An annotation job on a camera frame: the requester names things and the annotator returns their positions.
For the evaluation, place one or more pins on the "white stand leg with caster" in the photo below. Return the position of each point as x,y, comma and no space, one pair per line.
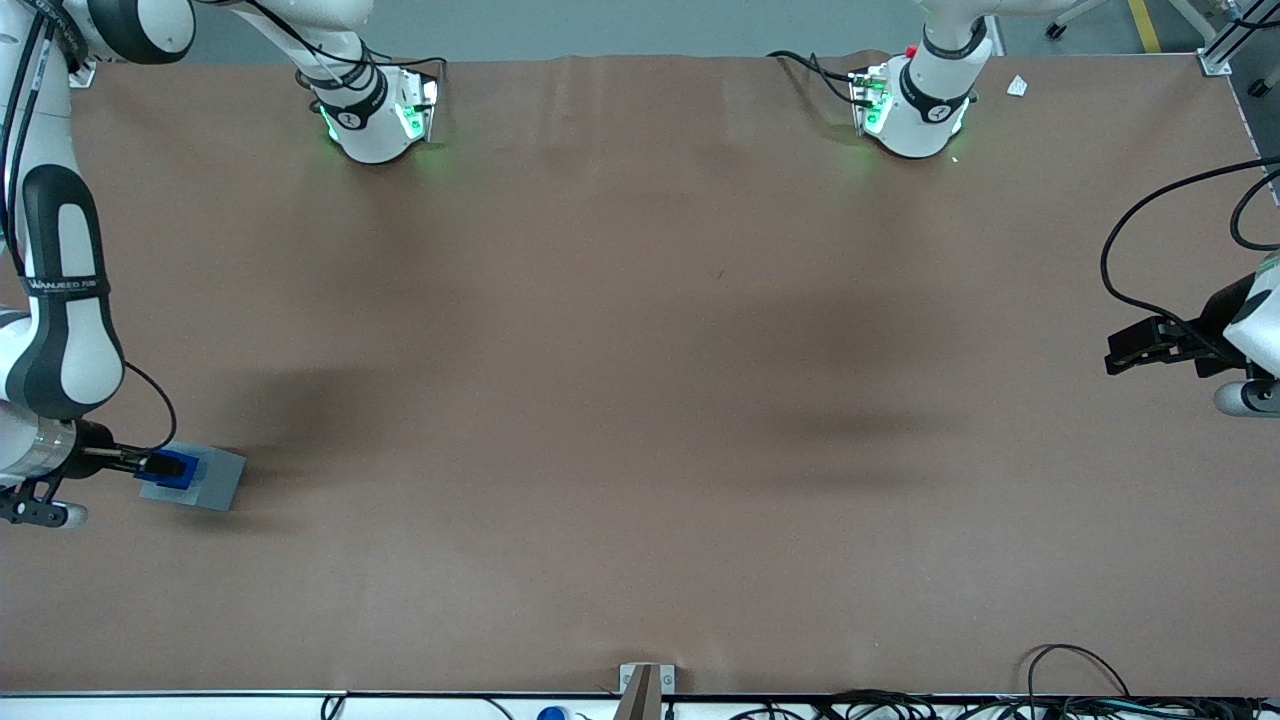
1058,25

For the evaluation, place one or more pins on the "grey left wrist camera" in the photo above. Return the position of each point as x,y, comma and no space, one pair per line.
1243,398

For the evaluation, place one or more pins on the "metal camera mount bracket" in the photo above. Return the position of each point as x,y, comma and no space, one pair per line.
646,690

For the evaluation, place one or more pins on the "small black block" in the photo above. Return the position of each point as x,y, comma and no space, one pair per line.
1259,87

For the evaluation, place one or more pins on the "gray square base block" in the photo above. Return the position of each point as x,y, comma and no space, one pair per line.
222,480

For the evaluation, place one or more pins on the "small white paper tag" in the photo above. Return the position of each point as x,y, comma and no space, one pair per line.
1017,86

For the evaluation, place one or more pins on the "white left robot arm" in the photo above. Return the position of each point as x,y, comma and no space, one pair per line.
915,110

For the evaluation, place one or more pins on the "blue plastic part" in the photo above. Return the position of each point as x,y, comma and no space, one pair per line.
192,472

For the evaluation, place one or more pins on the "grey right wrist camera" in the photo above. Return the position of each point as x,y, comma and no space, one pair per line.
72,515

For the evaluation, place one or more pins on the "brown paper table cover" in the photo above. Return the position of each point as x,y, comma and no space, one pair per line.
640,400

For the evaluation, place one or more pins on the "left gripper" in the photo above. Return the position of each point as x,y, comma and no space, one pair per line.
1218,322

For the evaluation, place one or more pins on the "aluminium frame post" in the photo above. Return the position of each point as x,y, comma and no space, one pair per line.
1218,58
82,70

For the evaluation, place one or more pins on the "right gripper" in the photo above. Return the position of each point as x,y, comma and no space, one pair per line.
93,440

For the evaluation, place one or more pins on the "blue round cap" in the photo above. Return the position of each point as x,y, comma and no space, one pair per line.
551,714

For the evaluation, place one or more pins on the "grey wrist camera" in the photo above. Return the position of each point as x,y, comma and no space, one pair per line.
72,515
1243,398

